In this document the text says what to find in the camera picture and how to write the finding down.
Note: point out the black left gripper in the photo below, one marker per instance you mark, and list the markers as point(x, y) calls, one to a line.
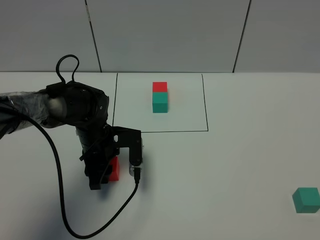
point(98, 149)

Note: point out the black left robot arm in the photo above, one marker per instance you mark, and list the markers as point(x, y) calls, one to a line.
point(77, 105)

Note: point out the black outlined template sheet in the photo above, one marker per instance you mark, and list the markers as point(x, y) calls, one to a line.
point(186, 103)

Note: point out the green template block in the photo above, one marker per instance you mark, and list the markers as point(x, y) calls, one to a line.
point(160, 102)

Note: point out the red template block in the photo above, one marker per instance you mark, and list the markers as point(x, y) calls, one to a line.
point(159, 87)

